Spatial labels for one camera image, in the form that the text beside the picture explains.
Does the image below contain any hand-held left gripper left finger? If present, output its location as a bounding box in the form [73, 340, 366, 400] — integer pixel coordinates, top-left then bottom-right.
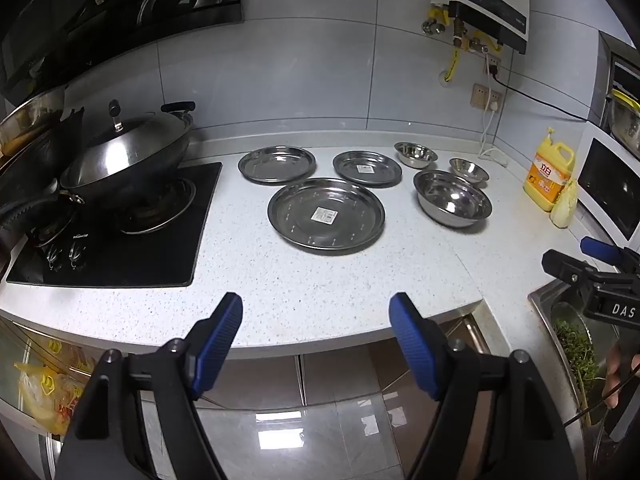
[55, 292, 244, 480]

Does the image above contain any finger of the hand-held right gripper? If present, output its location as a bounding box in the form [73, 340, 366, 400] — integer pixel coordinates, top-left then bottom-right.
[541, 248, 602, 295]
[580, 236, 640, 275]

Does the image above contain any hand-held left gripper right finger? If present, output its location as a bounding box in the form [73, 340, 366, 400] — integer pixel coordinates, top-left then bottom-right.
[389, 292, 581, 480]

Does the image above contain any large steel plate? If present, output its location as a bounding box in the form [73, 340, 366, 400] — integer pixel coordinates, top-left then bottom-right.
[267, 177, 386, 254]

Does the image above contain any large steel bowl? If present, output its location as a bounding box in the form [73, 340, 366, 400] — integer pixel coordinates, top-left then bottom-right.
[412, 169, 493, 229]

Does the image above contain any small steel bowl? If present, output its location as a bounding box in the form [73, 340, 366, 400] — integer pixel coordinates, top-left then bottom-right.
[393, 141, 439, 169]
[448, 157, 490, 184]

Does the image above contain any small steel plate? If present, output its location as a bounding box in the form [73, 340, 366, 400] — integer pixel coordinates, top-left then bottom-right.
[332, 149, 404, 189]

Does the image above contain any medium steel plate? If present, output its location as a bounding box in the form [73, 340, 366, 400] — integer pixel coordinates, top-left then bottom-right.
[237, 145, 318, 185]

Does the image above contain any person's right hand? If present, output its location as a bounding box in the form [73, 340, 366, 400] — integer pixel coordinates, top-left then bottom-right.
[602, 344, 640, 410]

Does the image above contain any steel sink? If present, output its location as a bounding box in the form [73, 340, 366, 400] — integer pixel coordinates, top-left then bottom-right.
[527, 280, 608, 480]

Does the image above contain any napa cabbage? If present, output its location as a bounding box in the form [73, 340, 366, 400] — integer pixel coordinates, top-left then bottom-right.
[550, 179, 579, 229]

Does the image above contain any basin of greens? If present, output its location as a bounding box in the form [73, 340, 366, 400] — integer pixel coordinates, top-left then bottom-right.
[550, 301, 601, 411]

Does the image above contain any white microwave oven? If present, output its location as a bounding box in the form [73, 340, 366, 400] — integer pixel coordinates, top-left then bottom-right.
[567, 122, 640, 261]

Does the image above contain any grey base cabinet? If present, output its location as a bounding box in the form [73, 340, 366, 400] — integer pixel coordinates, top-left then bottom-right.
[195, 310, 496, 411]

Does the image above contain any yellow detergent bottle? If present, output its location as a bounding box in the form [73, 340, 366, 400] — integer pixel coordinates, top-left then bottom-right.
[523, 127, 577, 212]

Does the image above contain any black gas stove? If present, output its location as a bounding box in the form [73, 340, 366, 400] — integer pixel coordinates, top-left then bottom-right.
[5, 161, 224, 288]

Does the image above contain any black wok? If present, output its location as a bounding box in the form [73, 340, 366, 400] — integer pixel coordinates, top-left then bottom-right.
[59, 101, 197, 208]

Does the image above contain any yellow plastic bag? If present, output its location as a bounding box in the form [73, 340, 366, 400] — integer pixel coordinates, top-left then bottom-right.
[14, 340, 93, 436]

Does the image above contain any steel wok lid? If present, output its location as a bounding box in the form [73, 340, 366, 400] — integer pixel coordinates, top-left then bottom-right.
[60, 100, 195, 188]

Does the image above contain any black frying pan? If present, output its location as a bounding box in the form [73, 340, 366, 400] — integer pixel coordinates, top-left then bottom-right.
[0, 187, 86, 241]

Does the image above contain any white water heater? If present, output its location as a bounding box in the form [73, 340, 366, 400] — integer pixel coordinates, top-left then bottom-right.
[429, 0, 531, 56]

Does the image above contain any steel basin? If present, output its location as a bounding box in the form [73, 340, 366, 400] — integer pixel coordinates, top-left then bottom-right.
[0, 85, 68, 158]

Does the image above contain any black range hood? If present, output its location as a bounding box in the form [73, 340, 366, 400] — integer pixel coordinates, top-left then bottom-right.
[0, 0, 246, 106]

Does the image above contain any black power cable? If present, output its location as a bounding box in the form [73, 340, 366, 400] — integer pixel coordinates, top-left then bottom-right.
[487, 67, 593, 123]

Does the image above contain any white power cable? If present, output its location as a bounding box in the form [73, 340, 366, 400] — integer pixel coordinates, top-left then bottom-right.
[477, 101, 509, 167]

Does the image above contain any yellow gas hose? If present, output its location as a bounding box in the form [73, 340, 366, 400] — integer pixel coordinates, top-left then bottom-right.
[442, 45, 463, 83]

